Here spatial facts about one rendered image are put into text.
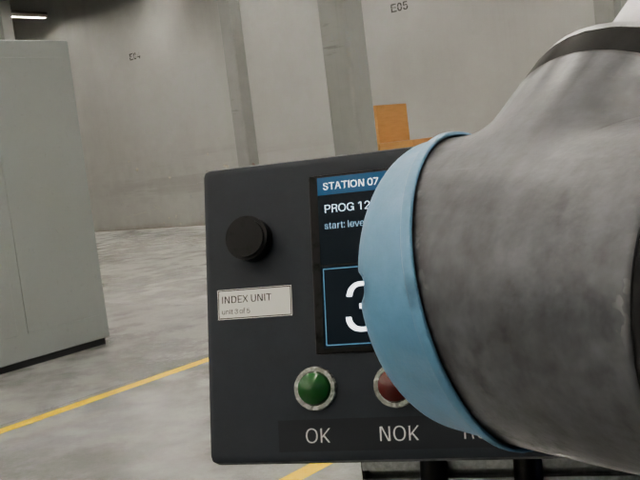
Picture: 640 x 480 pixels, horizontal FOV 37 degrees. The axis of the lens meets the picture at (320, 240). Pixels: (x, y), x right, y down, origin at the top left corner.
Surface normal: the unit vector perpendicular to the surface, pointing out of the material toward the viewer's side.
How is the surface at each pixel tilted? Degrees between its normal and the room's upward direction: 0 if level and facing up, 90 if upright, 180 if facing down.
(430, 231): 61
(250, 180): 75
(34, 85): 90
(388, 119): 90
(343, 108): 90
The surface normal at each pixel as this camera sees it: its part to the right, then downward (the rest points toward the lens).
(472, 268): -0.79, -0.17
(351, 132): -0.62, 0.15
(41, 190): 0.77, -0.04
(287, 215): -0.30, -0.14
